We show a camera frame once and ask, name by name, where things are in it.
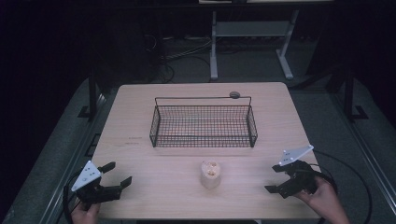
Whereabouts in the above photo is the floor cables bundle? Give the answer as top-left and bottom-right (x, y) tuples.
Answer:
(143, 33), (216, 84)

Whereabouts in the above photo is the black metal stand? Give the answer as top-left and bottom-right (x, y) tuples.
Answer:
(342, 66), (370, 122)
(77, 66), (104, 120)

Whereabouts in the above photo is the person's right hand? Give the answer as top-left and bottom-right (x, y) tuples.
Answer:
(293, 176), (351, 224)

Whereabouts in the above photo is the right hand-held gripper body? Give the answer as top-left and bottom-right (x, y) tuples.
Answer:
(277, 144), (318, 200)

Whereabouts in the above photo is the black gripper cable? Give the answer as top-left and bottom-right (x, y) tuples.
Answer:
(306, 149), (374, 224)
(62, 171), (82, 224)

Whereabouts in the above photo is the aluminium frame rail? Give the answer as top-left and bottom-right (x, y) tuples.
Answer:
(38, 92), (108, 224)
(331, 92), (396, 216)

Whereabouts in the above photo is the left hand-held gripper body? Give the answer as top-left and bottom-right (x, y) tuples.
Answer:
(70, 160), (123, 211)

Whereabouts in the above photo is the person's left hand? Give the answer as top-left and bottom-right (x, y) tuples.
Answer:
(70, 203), (101, 224)

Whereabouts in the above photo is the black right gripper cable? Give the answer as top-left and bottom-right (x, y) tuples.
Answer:
(306, 149), (374, 224)

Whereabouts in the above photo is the white metal desk frame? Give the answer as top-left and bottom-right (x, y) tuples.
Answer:
(209, 9), (301, 81)

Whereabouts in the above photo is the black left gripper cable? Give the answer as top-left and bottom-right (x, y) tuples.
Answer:
(62, 171), (82, 224)

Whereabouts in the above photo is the black wire basket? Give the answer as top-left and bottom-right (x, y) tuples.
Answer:
(148, 95), (259, 148)

